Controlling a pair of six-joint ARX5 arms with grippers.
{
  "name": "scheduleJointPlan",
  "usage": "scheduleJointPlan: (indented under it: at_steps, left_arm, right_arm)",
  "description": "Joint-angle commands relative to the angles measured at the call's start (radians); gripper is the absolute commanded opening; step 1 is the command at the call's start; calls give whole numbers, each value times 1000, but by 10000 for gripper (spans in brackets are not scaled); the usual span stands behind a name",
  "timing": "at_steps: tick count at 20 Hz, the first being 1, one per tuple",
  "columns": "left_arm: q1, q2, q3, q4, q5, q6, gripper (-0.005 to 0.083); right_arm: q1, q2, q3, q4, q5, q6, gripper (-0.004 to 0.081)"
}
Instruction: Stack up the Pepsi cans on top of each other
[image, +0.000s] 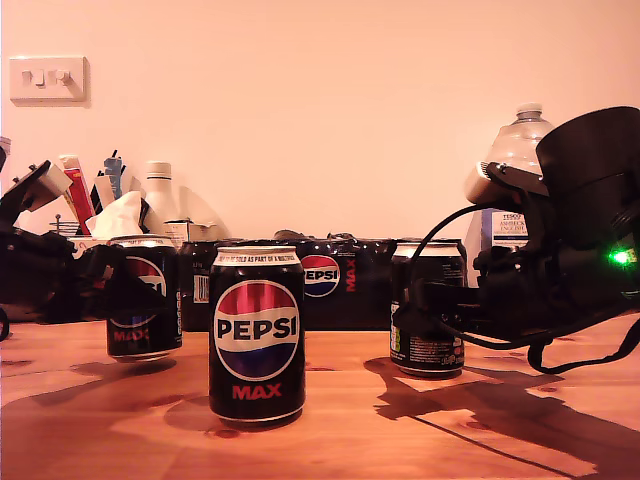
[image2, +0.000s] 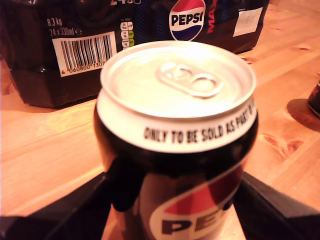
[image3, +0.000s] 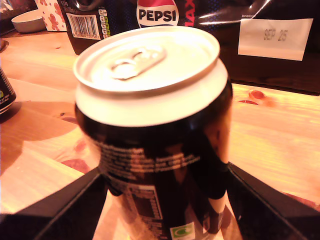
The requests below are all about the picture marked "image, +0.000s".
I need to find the black Pepsi Max can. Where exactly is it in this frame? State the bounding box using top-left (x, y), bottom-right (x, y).
top-left (208, 244), bottom-right (306, 426)
top-left (106, 234), bottom-right (184, 364)
top-left (389, 241), bottom-right (469, 379)

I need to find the shrink-wrapped Pepsi Max can pack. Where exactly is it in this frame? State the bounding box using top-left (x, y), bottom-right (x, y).
top-left (177, 230), bottom-right (469, 332)

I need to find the small white carton box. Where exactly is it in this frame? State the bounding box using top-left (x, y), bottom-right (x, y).
top-left (162, 219), bottom-right (191, 246)

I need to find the white paper tissue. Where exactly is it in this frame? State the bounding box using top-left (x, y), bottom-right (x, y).
top-left (83, 191), bottom-right (146, 240)

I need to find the white carton with torn flap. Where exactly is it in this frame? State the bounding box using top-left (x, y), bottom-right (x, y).
top-left (187, 223), bottom-right (219, 245)

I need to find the white plastic bottle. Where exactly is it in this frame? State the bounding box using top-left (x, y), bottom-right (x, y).
top-left (142, 161), bottom-right (181, 236)

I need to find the white and black sachet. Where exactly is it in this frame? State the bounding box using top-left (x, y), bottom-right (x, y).
top-left (89, 177), bottom-right (115, 214)

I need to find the large clear plastic water bottle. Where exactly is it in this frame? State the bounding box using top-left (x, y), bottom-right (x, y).
top-left (467, 103), bottom-right (555, 251)

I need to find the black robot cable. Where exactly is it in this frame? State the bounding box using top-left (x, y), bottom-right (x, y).
top-left (527, 317), bottom-right (640, 375)
top-left (408, 199), bottom-right (524, 301)
top-left (434, 304), bottom-right (640, 351)

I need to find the metal wire holder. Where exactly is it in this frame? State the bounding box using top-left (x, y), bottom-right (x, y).
top-left (48, 214), bottom-right (84, 239)

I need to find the white wall switch plate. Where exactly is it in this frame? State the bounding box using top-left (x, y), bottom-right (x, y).
top-left (9, 56), bottom-right (91, 108)

